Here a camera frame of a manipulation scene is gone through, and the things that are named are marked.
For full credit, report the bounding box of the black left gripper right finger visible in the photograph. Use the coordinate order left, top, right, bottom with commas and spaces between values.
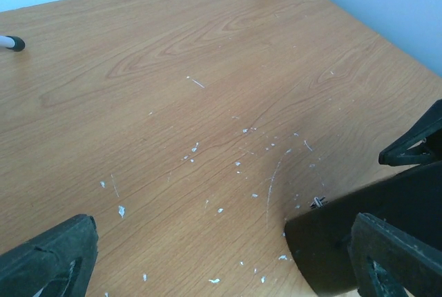
348, 213, 441, 296

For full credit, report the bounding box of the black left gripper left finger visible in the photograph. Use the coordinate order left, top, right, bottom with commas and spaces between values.
1, 214, 98, 296

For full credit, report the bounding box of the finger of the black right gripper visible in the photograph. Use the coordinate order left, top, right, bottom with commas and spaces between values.
378, 99, 441, 166

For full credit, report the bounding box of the black metronome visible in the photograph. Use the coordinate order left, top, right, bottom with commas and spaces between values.
285, 162, 441, 296

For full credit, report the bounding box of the white music stand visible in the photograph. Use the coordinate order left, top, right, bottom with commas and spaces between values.
0, 35, 26, 52

